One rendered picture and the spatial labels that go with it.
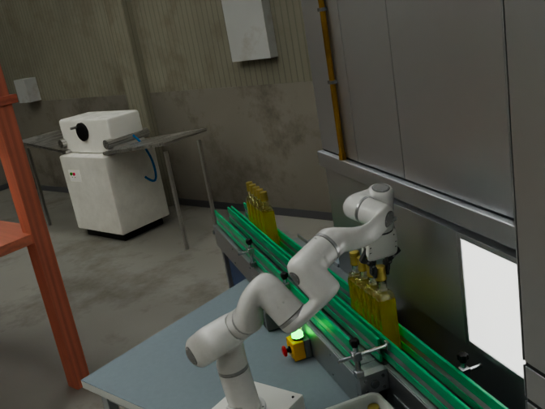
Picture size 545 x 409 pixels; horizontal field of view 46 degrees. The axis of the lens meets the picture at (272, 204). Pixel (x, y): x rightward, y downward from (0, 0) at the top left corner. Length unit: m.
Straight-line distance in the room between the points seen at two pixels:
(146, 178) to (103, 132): 0.63
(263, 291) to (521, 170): 0.90
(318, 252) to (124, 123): 4.90
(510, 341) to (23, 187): 2.74
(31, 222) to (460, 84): 2.68
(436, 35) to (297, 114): 4.22
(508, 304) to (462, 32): 0.67
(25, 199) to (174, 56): 3.49
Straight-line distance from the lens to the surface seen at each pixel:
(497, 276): 1.68
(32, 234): 3.78
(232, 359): 1.92
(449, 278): 1.88
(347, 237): 1.68
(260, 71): 6.07
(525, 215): 0.94
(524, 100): 0.89
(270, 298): 1.65
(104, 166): 6.33
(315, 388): 2.21
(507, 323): 1.72
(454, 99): 1.70
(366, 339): 2.09
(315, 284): 1.62
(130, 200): 6.49
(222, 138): 6.60
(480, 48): 1.58
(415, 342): 2.00
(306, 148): 5.90
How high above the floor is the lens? 1.96
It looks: 17 degrees down
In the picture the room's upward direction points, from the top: 10 degrees counter-clockwise
